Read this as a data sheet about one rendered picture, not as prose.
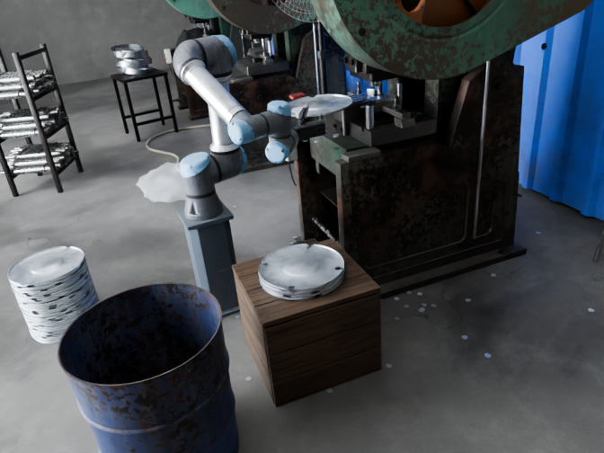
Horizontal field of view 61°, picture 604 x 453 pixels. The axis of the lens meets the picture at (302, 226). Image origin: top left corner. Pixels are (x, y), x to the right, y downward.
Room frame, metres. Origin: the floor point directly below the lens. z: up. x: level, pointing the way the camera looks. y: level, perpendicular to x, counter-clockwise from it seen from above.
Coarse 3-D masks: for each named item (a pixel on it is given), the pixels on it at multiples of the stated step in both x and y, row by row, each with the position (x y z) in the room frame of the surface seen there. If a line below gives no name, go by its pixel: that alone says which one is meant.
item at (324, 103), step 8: (320, 96) 2.17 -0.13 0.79; (328, 96) 2.15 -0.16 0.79; (336, 96) 2.13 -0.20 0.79; (344, 96) 2.11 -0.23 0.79; (296, 104) 2.09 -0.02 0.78; (304, 104) 2.05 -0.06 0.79; (312, 104) 2.04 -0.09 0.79; (320, 104) 2.02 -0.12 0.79; (328, 104) 2.00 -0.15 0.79; (336, 104) 2.01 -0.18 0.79; (344, 104) 1.99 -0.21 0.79; (312, 112) 1.94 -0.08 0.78; (320, 112) 1.93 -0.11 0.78; (328, 112) 1.90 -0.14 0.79
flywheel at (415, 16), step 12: (396, 0) 1.71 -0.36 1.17; (420, 0) 1.77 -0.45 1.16; (432, 0) 1.75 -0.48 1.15; (444, 0) 1.77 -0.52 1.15; (456, 0) 1.78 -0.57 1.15; (468, 0) 1.80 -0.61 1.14; (480, 0) 1.81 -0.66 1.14; (408, 12) 1.72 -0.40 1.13; (420, 12) 1.74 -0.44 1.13; (432, 12) 1.75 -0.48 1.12; (444, 12) 1.77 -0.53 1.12; (456, 12) 1.78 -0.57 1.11; (468, 12) 1.80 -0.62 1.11; (432, 24) 1.75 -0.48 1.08; (444, 24) 1.77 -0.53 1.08
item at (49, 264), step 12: (48, 252) 1.94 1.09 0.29; (60, 252) 1.93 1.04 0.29; (72, 252) 1.92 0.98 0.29; (24, 264) 1.84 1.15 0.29; (36, 264) 1.82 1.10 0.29; (48, 264) 1.82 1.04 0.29; (60, 264) 1.81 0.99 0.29; (72, 264) 1.81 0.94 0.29; (12, 276) 1.76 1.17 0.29; (24, 276) 1.75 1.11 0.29; (36, 276) 1.74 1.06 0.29; (48, 276) 1.73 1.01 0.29; (60, 276) 1.71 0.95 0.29
